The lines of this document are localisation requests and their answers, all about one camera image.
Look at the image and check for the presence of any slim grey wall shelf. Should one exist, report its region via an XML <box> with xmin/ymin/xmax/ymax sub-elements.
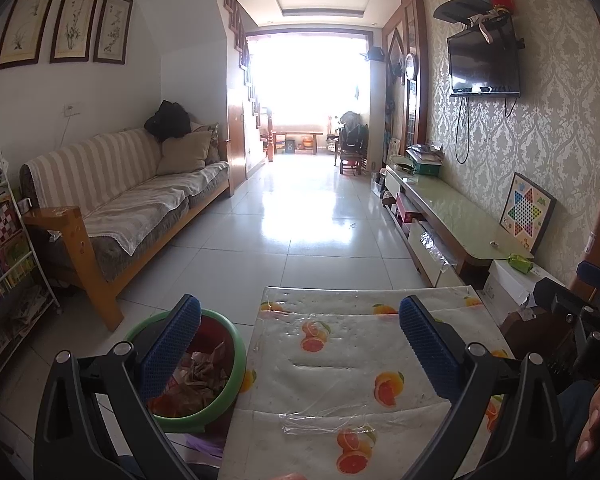
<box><xmin>449</xmin><ymin>87</ymin><xmax>522</xmax><ymax>99</ymax></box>

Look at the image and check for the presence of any white cardboard box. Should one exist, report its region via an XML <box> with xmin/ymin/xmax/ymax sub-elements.
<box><xmin>482</xmin><ymin>257</ymin><xmax>566</xmax><ymax>326</ymax></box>

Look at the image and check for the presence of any striped beige sofa cover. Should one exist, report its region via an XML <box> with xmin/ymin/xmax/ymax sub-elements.
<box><xmin>22</xmin><ymin>127</ymin><xmax>230</xmax><ymax>256</ymax></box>

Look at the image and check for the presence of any brown wrapper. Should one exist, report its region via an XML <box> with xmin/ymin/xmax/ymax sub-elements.
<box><xmin>182</xmin><ymin>342</ymin><xmax>231</xmax><ymax>411</ymax></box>

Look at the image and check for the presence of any table with fruit-print cover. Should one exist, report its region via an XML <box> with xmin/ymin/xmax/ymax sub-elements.
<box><xmin>215</xmin><ymin>285</ymin><xmax>516</xmax><ymax>480</ymax></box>

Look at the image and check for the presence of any star checkers game board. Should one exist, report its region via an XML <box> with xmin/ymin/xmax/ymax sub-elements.
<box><xmin>498</xmin><ymin>171</ymin><xmax>557</xmax><ymax>255</ymax></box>

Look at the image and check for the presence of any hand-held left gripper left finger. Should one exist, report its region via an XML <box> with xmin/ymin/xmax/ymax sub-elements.
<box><xmin>32</xmin><ymin>294</ymin><xmax>203</xmax><ymax>480</ymax></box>

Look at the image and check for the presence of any silver foil sheet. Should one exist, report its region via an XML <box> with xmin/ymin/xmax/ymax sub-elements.
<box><xmin>410</xmin><ymin>220</ymin><xmax>456</xmax><ymax>271</ymax></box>

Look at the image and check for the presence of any black bag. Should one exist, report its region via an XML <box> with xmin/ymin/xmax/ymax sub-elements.
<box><xmin>144</xmin><ymin>100</ymin><xmax>192</xmax><ymax>143</ymax></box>

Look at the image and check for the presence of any wooden frame sofa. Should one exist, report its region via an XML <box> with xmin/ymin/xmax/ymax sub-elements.
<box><xmin>19</xmin><ymin>122</ymin><xmax>231</xmax><ymax>333</ymax></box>

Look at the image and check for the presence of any black wall shelf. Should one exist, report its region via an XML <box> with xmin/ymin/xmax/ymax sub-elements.
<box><xmin>432</xmin><ymin>0</ymin><xmax>518</xmax><ymax>26</ymax></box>

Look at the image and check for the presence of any stack of plastic bags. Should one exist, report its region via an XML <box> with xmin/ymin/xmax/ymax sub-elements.
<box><xmin>405</xmin><ymin>143</ymin><xmax>445</xmax><ymax>163</ymax></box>

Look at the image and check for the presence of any framed plant painting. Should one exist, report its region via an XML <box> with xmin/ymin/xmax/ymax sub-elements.
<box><xmin>49</xmin><ymin>0</ymin><xmax>101</xmax><ymax>64</ymax></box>
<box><xmin>93</xmin><ymin>0</ymin><xmax>133</xmax><ymax>66</ymax></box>
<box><xmin>0</xmin><ymin>0</ymin><xmax>61</xmax><ymax>72</ymax></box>

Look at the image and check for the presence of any wooden chair with clothes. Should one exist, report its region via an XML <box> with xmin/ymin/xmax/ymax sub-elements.
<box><xmin>332</xmin><ymin>110</ymin><xmax>370</xmax><ymax>177</ymax></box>

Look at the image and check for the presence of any beige pillow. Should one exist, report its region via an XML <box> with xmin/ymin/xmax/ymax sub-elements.
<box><xmin>156</xmin><ymin>130</ymin><xmax>213</xmax><ymax>177</ymax></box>

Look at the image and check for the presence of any tall white cabinet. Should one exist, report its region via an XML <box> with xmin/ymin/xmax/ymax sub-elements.
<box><xmin>367</xmin><ymin>55</ymin><xmax>388</xmax><ymax>173</ymax></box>

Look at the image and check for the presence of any white wire book rack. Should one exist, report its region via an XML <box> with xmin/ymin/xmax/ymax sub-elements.
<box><xmin>0</xmin><ymin>145</ymin><xmax>61</xmax><ymax>396</ymax></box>

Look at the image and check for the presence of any patterned pillow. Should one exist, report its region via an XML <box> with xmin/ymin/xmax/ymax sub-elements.
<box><xmin>195</xmin><ymin>121</ymin><xmax>221</xmax><ymax>166</ymax></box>

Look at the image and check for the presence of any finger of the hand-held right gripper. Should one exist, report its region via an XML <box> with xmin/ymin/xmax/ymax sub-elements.
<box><xmin>575</xmin><ymin>260</ymin><xmax>600</xmax><ymax>293</ymax></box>
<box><xmin>532</xmin><ymin>277</ymin><xmax>588</xmax><ymax>330</ymax></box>

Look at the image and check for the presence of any purple plastic bag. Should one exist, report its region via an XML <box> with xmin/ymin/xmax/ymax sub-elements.
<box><xmin>182</xmin><ymin>430</ymin><xmax>226</xmax><ymax>458</ymax></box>

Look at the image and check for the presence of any wooden staircase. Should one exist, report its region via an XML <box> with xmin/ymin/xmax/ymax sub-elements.
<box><xmin>219</xmin><ymin>0</ymin><xmax>276</xmax><ymax>181</ymax></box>

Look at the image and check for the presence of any long glass-top television cabinet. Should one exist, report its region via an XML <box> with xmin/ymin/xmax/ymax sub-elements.
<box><xmin>380</xmin><ymin>162</ymin><xmax>536</xmax><ymax>288</ymax></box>

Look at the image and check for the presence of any black wall television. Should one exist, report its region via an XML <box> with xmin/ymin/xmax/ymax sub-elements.
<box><xmin>446</xmin><ymin>25</ymin><xmax>522</xmax><ymax>96</ymax></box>

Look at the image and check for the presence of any long dark hanging cable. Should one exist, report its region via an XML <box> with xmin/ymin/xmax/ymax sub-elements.
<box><xmin>454</xmin><ymin>96</ymin><xmax>472</xmax><ymax>165</ymax></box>

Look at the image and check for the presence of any green packet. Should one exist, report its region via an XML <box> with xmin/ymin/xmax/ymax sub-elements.
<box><xmin>507</xmin><ymin>254</ymin><xmax>536</xmax><ymax>275</ymax></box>

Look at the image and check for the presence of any red box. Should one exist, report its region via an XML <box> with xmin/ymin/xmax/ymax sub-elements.
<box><xmin>395</xmin><ymin>205</ymin><xmax>423</xmax><ymax>226</ymax></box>

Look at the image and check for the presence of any red bin with green rim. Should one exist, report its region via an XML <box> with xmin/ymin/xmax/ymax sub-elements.
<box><xmin>124</xmin><ymin>308</ymin><xmax>248</xmax><ymax>433</ymax></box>

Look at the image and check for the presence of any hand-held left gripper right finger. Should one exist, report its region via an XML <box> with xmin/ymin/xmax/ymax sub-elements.
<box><xmin>399</xmin><ymin>294</ymin><xmax>568</xmax><ymax>480</ymax></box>

